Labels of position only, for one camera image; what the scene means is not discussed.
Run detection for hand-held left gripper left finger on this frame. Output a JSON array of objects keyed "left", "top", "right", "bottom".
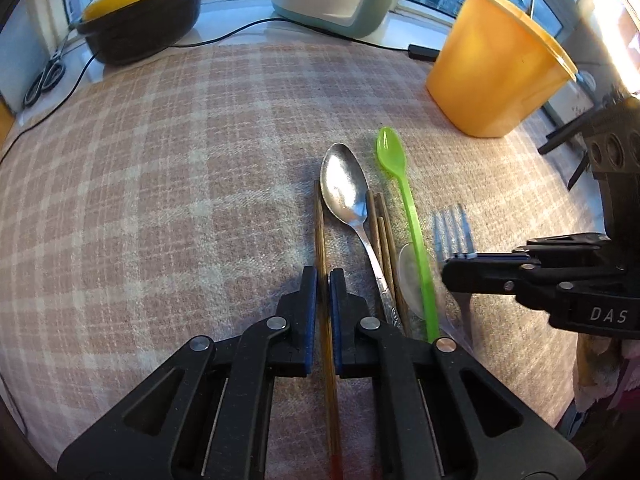
[{"left": 56, "top": 266, "right": 318, "bottom": 480}]

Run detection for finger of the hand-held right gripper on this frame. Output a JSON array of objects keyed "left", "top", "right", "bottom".
[
  {"left": 472, "top": 232, "right": 613, "bottom": 267},
  {"left": 441, "top": 257, "right": 608, "bottom": 312}
]

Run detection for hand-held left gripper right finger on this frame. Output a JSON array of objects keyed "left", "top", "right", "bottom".
[{"left": 329, "top": 268, "right": 587, "bottom": 480}]

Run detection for metal fork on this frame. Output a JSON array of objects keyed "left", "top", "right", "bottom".
[{"left": 431, "top": 204, "right": 476, "bottom": 351}]

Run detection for clear plastic spoon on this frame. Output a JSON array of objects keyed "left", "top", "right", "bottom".
[{"left": 397, "top": 242, "right": 451, "bottom": 321}]

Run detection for metal spoon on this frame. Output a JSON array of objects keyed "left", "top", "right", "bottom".
[{"left": 320, "top": 143, "right": 406, "bottom": 333}]

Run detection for green plastic spoon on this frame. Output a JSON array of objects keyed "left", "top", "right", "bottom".
[{"left": 376, "top": 126, "right": 442, "bottom": 343}]

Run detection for orange plastic container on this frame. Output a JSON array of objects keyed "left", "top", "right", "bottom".
[{"left": 425, "top": 0, "right": 578, "bottom": 138}]

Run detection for black metal stand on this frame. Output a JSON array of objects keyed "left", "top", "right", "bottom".
[{"left": 537, "top": 110, "right": 596, "bottom": 191}]

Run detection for pink plaid tablecloth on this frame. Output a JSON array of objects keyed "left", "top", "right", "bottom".
[{"left": 0, "top": 40, "right": 608, "bottom": 480}]

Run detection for black power adapter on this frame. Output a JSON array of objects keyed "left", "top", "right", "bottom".
[{"left": 407, "top": 43, "right": 441, "bottom": 62}]

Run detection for black clay pot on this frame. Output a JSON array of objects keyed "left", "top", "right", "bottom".
[{"left": 70, "top": 0, "right": 221, "bottom": 67}]

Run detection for black scissors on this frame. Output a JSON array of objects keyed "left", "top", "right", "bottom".
[{"left": 22, "top": 35, "right": 71, "bottom": 108}]

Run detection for wooden panel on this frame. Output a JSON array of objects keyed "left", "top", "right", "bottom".
[{"left": 0, "top": 100, "right": 17, "bottom": 153}]

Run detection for grey cutting board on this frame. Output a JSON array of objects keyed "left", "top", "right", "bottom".
[{"left": 0, "top": 0, "right": 76, "bottom": 111}]

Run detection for black power cable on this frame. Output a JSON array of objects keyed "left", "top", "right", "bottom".
[{"left": 0, "top": 17, "right": 416, "bottom": 163}]

